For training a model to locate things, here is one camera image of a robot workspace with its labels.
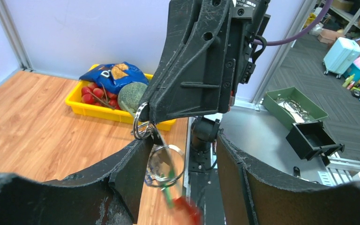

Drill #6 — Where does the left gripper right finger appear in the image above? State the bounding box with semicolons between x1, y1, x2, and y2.
216;134;360;225

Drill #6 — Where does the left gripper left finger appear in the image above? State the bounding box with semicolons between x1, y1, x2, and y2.
0;138;153;225

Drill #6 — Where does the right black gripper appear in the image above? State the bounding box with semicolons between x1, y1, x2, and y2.
139;0;270;123

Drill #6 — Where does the keyring bundle with red tag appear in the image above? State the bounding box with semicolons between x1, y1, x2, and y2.
132;102;203;225

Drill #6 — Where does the green melon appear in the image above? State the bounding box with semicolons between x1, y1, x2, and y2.
117;82;148;113

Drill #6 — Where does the blue chip bag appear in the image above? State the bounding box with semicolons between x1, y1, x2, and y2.
79;62;149;94

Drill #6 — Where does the black plastic tray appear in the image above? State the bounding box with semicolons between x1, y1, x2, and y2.
286;120;345;166

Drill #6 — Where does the red cherry tomatoes bunch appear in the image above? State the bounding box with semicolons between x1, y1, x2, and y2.
81;82;121;110

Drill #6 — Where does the green tray with rings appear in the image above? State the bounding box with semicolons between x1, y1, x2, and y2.
262;87;328;130

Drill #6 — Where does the yellow plastic bin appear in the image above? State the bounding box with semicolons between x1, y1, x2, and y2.
65;64;177;132

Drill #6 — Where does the light blue suitcase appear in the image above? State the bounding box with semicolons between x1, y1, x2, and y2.
322;37;360;79

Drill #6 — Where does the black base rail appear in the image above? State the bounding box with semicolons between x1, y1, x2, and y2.
183;113;225;225

